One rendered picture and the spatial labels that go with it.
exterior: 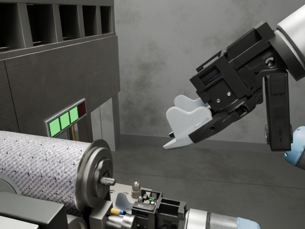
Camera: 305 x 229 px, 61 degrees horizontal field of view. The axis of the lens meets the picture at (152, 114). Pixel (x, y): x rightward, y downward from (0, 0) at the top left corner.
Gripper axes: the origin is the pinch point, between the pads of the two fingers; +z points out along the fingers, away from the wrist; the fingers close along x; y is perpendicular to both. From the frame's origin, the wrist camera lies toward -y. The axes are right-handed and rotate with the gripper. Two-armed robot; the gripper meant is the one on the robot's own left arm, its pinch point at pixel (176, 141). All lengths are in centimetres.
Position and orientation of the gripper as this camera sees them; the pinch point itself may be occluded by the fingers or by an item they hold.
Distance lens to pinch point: 41.5
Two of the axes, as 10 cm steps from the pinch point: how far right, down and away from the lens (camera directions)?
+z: -7.3, 5.2, 4.3
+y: -6.2, -7.7, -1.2
